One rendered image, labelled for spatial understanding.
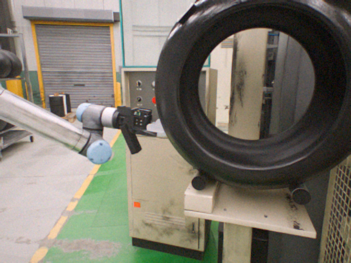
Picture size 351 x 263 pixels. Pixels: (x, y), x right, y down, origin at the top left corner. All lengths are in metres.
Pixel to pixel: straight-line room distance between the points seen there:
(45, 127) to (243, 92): 0.73
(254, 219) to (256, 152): 0.27
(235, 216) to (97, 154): 0.46
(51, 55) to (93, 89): 1.84
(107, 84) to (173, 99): 9.31
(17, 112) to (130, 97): 0.94
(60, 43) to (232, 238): 9.73
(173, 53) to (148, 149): 0.98
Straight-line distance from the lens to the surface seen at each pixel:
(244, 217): 0.80
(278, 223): 0.80
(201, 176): 0.75
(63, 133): 0.77
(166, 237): 1.81
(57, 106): 7.06
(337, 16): 0.67
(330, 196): 1.20
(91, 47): 10.07
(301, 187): 0.76
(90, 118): 0.91
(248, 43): 1.04
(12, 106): 0.76
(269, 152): 0.95
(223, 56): 4.17
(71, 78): 10.25
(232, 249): 1.31
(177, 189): 1.60
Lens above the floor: 1.22
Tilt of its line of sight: 13 degrees down
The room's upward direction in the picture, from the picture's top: straight up
